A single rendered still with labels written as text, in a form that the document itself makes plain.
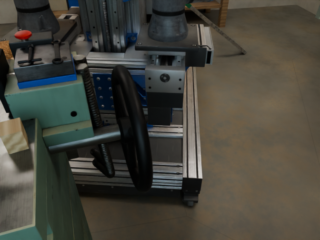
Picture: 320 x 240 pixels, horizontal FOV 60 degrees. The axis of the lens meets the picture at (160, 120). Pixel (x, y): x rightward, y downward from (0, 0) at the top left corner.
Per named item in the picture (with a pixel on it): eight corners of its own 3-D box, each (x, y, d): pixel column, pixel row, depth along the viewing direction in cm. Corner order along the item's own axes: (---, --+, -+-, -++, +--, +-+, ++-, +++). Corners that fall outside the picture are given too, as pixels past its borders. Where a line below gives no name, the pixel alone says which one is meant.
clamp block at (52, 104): (91, 121, 56) (83, 83, 50) (19, 135, 53) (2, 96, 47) (83, 84, 67) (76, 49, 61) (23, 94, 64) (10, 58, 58)
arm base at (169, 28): (150, 25, 110) (149, -1, 104) (187, 26, 110) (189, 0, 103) (145, 41, 99) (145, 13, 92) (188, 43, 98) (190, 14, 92)
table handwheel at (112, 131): (169, 210, 52) (141, 54, 48) (58, 243, 47) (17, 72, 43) (139, 171, 80) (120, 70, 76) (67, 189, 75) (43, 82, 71)
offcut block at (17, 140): (29, 148, 46) (21, 130, 43) (8, 155, 45) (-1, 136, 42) (26, 135, 48) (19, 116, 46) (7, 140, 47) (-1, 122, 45)
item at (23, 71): (77, 80, 51) (71, 52, 48) (13, 90, 48) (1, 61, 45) (71, 50, 61) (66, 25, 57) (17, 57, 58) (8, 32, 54)
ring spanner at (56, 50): (64, 64, 47) (64, 61, 47) (52, 65, 47) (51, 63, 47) (61, 41, 55) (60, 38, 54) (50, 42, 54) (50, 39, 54)
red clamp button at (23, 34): (32, 39, 52) (30, 34, 51) (15, 41, 51) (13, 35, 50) (32, 33, 54) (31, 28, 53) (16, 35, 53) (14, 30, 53)
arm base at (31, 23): (29, 23, 113) (21, -3, 107) (65, 24, 112) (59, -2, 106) (11, 37, 101) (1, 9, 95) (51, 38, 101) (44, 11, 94)
